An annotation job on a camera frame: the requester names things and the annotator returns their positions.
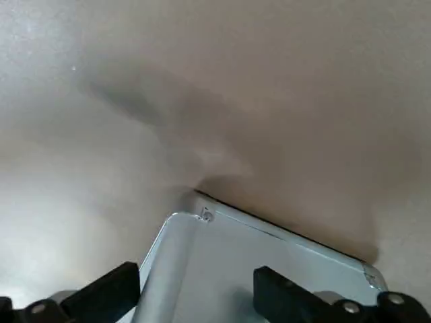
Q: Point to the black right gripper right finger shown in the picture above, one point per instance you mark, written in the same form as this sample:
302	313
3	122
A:
276	296

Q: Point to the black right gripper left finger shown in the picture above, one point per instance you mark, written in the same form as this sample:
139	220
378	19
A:
111	289

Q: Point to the aluminium first-aid case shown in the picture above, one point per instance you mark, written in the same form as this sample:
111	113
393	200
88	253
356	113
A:
219	262

